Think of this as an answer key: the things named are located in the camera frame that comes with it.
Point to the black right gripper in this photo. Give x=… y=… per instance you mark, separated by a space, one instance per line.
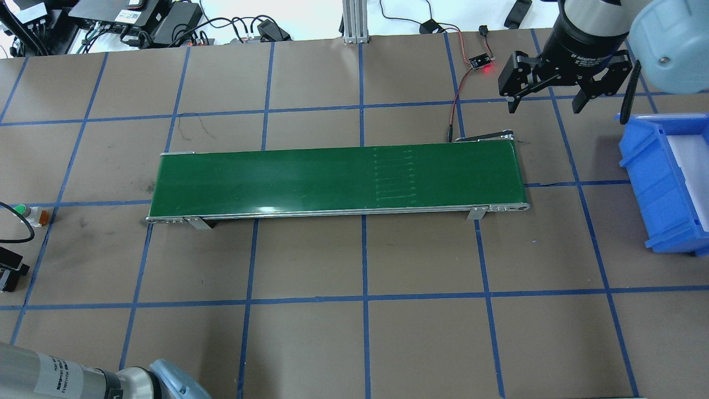
x=577 y=51

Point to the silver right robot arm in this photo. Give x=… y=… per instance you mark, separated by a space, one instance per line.
x=666 y=40

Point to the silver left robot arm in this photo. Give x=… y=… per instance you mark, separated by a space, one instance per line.
x=31 y=374

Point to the small black controller board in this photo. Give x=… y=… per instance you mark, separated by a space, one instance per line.
x=481 y=61

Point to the green conveyor belt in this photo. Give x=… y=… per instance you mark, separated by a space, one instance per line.
x=478 y=177

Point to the blue plastic bin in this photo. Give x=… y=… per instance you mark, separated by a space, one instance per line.
x=665 y=156

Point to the aluminium frame post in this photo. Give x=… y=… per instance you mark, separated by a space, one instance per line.
x=355 y=29

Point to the green push button switch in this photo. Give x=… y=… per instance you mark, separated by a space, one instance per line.
x=36 y=216

